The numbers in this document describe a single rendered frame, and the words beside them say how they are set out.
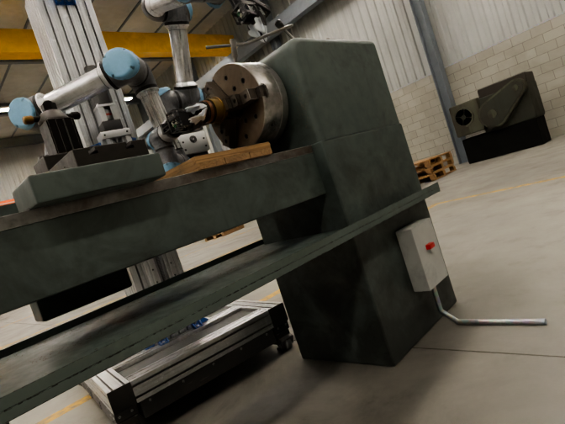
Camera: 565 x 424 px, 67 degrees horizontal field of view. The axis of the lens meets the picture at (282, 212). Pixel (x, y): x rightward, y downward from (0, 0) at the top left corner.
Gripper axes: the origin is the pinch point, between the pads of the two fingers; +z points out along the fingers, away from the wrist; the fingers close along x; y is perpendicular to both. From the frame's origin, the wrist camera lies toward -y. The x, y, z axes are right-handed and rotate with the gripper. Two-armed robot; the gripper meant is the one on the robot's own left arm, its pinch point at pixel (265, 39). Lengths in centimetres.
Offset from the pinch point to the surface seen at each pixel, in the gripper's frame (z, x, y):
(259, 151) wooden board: 44, 1, 31
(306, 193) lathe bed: 61, -4, 14
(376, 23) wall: -385, -384, -993
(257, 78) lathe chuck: 18.6, 2.8, 17.9
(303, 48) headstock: 12.5, 11.2, -2.4
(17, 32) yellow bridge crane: -699, -864, -277
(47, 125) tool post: 17, -17, 81
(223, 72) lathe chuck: 7.5, -9.7, 18.8
